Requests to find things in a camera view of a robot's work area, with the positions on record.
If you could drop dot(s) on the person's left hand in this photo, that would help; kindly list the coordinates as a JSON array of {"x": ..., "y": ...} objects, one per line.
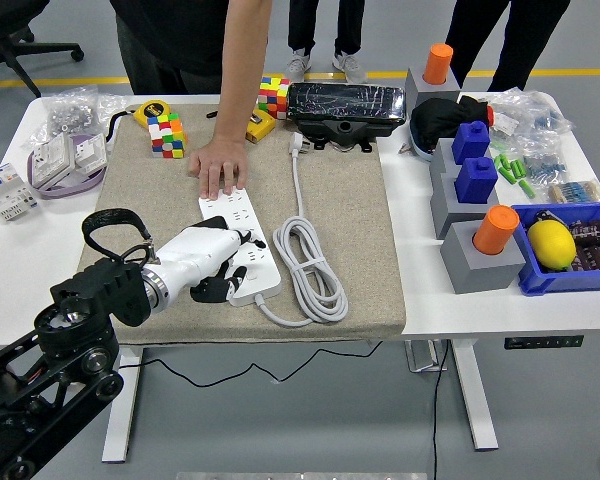
[{"x": 222, "y": 162}]

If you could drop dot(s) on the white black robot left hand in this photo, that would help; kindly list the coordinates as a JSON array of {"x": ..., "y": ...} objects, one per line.
[{"x": 195, "y": 255}]

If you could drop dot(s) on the white power strip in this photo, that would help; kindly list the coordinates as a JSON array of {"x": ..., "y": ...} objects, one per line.
[{"x": 262, "y": 272}]

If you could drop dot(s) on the person's left forearm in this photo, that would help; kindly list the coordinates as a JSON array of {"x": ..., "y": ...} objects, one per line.
[{"x": 240, "y": 65}]

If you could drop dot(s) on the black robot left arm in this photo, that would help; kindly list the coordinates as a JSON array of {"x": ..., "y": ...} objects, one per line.
[{"x": 105, "y": 295}]

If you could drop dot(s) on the square yellow tape measure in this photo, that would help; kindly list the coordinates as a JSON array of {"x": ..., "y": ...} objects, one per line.
[{"x": 262, "y": 127}]

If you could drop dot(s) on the colourful puzzle cube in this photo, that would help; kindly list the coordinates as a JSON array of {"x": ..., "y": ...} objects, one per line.
[
  {"x": 275, "y": 99},
  {"x": 167, "y": 137}
]

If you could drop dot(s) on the round yellow tape measure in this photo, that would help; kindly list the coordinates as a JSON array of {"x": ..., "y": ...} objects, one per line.
[{"x": 152, "y": 111}]

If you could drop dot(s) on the small clear plastic bag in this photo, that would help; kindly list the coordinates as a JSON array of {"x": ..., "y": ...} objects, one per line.
[{"x": 111, "y": 104}]

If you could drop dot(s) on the person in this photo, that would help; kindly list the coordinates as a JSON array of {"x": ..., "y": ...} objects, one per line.
[
  {"x": 175, "y": 40},
  {"x": 520, "y": 40},
  {"x": 350, "y": 30}
]

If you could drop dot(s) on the small white socket panel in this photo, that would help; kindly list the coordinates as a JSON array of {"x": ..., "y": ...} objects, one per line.
[{"x": 90, "y": 152}]

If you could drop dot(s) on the black plastic-wrapped device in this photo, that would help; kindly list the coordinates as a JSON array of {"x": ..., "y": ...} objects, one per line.
[{"x": 345, "y": 102}]

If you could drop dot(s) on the black table control panel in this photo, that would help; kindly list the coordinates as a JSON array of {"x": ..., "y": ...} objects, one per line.
[{"x": 542, "y": 342}]

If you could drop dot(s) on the purple tray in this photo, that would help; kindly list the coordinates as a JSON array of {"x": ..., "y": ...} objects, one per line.
[{"x": 65, "y": 191}]

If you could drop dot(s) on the grey-brown fabric mat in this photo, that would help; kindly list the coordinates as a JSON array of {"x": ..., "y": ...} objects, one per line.
[{"x": 355, "y": 225}]

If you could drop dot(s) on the white table leg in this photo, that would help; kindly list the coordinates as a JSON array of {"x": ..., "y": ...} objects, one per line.
[
  {"x": 122, "y": 435},
  {"x": 475, "y": 400}
]

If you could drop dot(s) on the clear bag of screws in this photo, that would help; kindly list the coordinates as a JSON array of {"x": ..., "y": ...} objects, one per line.
[{"x": 70, "y": 112}]

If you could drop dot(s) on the large white socket panel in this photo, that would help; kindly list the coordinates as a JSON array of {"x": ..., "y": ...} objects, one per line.
[{"x": 52, "y": 160}]

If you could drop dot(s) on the small metal piece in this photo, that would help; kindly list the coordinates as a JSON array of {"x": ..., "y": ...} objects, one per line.
[{"x": 405, "y": 150}]

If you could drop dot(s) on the blue plastic bin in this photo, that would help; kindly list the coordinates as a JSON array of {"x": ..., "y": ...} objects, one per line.
[{"x": 565, "y": 281}]

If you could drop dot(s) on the white circuit breaker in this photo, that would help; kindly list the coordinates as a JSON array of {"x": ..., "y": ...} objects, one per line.
[{"x": 5, "y": 187}]

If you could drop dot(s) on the white blue-rimmed object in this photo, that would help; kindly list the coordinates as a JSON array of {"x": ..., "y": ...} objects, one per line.
[{"x": 424, "y": 152}]

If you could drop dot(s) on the black office chair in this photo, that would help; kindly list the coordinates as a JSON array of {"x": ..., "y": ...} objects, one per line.
[{"x": 40, "y": 49}]

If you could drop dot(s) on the grey block with hole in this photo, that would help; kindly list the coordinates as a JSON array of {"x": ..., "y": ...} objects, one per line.
[
  {"x": 480, "y": 272},
  {"x": 447, "y": 212},
  {"x": 440, "y": 162},
  {"x": 432, "y": 92}
]

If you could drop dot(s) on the dark brown capacitor pile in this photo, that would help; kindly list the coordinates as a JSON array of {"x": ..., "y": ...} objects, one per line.
[{"x": 597, "y": 245}]

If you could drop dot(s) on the black cloth bundle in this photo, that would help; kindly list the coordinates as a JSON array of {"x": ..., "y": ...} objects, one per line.
[{"x": 437, "y": 120}]

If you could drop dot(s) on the yellow lemon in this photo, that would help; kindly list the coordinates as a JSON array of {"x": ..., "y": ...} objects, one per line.
[{"x": 551, "y": 245}]

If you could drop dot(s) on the orange cylinder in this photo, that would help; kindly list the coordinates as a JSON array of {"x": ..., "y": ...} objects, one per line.
[
  {"x": 495, "y": 230},
  {"x": 439, "y": 62}
]

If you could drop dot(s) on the blue square peg block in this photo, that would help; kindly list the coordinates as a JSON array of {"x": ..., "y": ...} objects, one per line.
[
  {"x": 476, "y": 182},
  {"x": 471, "y": 145}
]

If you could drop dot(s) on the small black silver tool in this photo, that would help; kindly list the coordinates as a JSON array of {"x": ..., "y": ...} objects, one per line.
[{"x": 546, "y": 216}]

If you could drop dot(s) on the clear bag of resistors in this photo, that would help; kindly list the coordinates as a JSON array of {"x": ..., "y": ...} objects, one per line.
[{"x": 577, "y": 192}]

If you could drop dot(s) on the small green cylinder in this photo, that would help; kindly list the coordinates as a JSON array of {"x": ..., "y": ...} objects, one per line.
[
  {"x": 513, "y": 169},
  {"x": 504, "y": 160},
  {"x": 520, "y": 169},
  {"x": 498, "y": 163},
  {"x": 527, "y": 189},
  {"x": 507, "y": 175}
]

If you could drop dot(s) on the clear bag of blue parts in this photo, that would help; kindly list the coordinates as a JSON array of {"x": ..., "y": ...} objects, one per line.
[
  {"x": 540, "y": 117},
  {"x": 545, "y": 165}
]

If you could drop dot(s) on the grey under-table bracket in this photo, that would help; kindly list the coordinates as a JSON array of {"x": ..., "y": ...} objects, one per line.
[{"x": 422, "y": 357}]

